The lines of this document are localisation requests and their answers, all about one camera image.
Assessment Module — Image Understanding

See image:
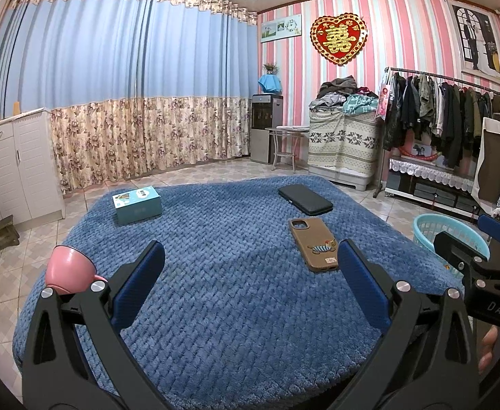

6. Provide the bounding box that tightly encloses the red heart wall decoration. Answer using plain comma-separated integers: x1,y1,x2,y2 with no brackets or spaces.
310,15,368,66

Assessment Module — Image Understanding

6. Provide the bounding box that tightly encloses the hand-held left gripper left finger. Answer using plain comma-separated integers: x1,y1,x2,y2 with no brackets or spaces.
23,240,166,410

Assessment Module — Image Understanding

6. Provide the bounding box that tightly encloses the grey water dispenser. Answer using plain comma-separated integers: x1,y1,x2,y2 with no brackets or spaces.
250,93,285,164

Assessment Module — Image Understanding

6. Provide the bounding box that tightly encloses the metal clothes rack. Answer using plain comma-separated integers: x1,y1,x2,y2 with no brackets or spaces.
374,66,500,199

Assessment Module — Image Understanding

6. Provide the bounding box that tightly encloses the blue floral curtain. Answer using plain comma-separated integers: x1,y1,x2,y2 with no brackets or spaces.
0,0,259,195

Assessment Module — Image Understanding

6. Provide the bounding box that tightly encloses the person's right hand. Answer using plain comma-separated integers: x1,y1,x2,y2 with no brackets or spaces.
477,326,500,377

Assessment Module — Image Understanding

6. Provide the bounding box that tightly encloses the small wooden stool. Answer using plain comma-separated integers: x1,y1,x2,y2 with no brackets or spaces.
0,218,21,257

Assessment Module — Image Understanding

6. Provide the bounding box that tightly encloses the red printed bag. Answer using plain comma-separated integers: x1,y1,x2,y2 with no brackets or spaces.
399,141,441,165

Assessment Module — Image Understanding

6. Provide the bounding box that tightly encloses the blue covered water bottle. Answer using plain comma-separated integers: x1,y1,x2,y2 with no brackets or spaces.
258,74,283,95

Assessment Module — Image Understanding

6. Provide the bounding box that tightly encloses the row of hanging clothes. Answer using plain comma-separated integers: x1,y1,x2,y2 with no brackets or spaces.
376,72,500,167

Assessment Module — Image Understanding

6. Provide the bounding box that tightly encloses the low cabinet with lace cloth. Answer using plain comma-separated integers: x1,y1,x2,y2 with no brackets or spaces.
384,157,481,218

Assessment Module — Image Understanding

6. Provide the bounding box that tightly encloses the pink cup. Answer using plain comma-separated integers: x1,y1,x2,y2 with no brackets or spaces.
46,245,107,295

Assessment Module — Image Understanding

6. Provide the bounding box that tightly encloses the black case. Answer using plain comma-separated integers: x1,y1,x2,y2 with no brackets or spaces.
278,184,334,216

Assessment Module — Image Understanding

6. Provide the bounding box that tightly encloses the landscape wall picture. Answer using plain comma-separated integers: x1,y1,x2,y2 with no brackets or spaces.
260,14,302,43

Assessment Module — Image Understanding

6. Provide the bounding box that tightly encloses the brown board with white frame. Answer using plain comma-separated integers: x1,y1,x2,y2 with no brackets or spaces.
472,117,500,218

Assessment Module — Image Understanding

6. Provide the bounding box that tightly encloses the pile of clothes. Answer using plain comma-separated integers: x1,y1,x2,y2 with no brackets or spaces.
310,76,379,115

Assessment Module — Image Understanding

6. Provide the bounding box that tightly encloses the cabinet with patterned cloth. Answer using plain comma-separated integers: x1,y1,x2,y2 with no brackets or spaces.
307,109,381,191

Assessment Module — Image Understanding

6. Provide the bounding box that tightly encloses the teal tissue box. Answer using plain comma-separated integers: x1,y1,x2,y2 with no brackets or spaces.
112,186,163,226

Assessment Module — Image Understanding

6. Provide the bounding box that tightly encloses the blue knitted blanket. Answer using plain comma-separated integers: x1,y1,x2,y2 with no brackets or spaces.
13,174,466,410

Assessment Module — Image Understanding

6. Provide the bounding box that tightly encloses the white cabinet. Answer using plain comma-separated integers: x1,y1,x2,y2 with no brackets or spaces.
0,108,66,231

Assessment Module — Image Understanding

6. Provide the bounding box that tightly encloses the small round side table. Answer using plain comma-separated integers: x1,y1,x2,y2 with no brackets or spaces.
266,126,309,173

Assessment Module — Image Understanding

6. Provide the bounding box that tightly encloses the teal plastic basket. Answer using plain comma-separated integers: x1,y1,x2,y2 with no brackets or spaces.
413,214,492,272

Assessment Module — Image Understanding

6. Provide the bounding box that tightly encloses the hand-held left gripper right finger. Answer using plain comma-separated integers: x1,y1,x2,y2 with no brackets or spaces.
337,239,479,410

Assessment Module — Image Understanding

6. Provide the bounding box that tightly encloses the wall poster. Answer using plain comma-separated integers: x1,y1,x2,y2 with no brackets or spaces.
448,0,500,82

